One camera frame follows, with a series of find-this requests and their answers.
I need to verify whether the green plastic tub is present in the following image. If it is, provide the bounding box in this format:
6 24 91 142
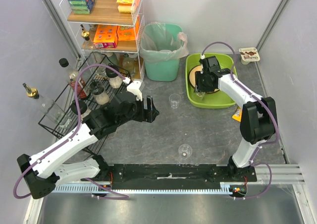
185 54 235 109

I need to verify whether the yellow sponge pack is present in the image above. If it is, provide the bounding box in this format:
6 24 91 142
116 0 141 13

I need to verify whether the clear bottle on bottom shelf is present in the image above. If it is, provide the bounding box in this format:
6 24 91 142
122 53 138 78

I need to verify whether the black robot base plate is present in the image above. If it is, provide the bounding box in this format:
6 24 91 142
93 164 257 189

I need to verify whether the white wire shelf rack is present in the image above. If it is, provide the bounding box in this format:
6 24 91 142
59 0 145 79

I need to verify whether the sauce bottle with black cap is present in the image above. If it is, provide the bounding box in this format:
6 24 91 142
58 58 91 100

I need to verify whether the blue green sponge pack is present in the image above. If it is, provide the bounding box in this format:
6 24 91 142
68 0 96 14

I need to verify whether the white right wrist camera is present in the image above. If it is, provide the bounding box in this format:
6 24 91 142
199 56 220 73

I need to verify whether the black wire dish rack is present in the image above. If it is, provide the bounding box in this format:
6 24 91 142
38 51 136 156

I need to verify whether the glass bottle with gold pourer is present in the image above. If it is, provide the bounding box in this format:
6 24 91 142
22 83 71 129
80 24 90 41

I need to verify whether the teal trash bin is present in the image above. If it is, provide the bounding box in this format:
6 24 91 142
139 22 188 82

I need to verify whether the pudding cup with foil lid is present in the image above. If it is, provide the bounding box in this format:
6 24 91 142
239 47 260 65

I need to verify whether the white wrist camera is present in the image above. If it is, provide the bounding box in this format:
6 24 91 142
123 77 144 101
199 56 220 73

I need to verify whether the spice jar with black grinder lid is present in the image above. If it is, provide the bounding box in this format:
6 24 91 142
90 80 109 105

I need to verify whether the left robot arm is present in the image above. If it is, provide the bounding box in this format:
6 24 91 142
17 91 159 199

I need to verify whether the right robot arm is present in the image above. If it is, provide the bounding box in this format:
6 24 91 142
195 69 278 178

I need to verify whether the orange pink box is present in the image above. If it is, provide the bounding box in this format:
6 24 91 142
93 24 118 49

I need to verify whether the clear plastic bin liner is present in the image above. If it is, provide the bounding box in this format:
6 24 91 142
139 22 189 63

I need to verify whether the white toothed cable rail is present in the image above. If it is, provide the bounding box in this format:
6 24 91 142
53 183 243 195

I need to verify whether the yellow snack packet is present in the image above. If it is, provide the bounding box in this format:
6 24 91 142
232 107 242 122

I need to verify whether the yellow plate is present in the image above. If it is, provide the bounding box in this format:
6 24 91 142
188 64 221 95

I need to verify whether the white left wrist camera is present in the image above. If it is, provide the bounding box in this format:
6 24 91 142
123 77 144 101

